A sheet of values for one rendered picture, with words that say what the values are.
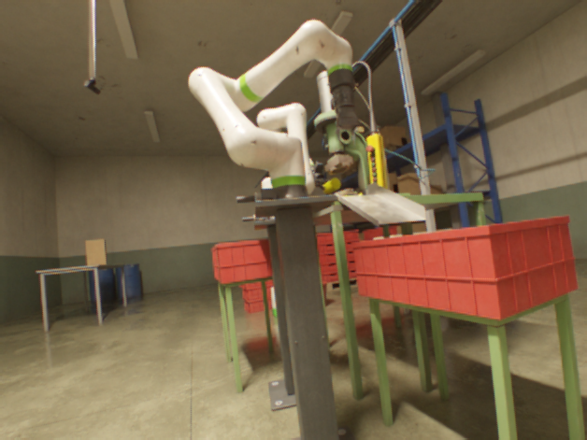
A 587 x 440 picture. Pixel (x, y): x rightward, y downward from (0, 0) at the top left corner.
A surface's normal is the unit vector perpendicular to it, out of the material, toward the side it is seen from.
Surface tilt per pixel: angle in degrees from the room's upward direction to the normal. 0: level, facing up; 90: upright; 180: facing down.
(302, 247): 90
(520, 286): 90
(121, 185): 90
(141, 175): 90
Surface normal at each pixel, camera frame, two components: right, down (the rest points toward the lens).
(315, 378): 0.20, -0.09
